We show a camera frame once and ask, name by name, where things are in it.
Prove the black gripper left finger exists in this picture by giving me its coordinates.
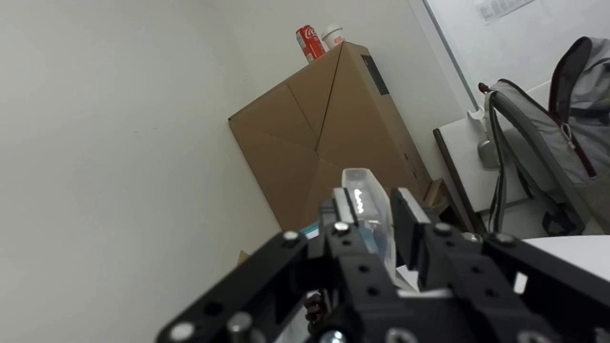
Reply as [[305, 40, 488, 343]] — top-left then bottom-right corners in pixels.
[[155, 186, 412, 343]]

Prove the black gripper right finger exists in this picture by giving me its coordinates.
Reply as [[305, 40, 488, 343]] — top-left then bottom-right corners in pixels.
[[389, 184, 610, 343]]

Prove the clear plastic jar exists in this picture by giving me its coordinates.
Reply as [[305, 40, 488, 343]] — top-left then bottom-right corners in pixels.
[[341, 165, 399, 268]]

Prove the blue picture box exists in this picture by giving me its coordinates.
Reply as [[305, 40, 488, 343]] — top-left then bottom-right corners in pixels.
[[301, 221, 322, 242]]

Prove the white board panel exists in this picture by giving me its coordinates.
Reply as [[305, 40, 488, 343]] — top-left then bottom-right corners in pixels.
[[433, 112, 549, 240]]

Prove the large cardboard box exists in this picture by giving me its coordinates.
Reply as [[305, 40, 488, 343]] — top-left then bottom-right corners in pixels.
[[227, 40, 441, 234]]

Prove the grey backpack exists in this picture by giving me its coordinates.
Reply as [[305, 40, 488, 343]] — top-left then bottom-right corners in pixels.
[[477, 34, 610, 236]]

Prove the red soda can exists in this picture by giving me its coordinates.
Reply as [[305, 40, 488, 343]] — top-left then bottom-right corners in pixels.
[[294, 22, 328, 62]]

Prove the white cup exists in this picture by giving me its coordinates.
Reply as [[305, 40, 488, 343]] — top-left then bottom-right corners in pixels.
[[320, 24, 347, 51]]

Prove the white paper notice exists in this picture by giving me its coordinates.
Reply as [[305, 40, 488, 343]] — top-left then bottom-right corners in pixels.
[[473, 0, 536, 24]]

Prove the wall whiteboard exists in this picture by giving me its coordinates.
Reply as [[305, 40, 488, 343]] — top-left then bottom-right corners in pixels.
[[412, 0, 610, 112]]

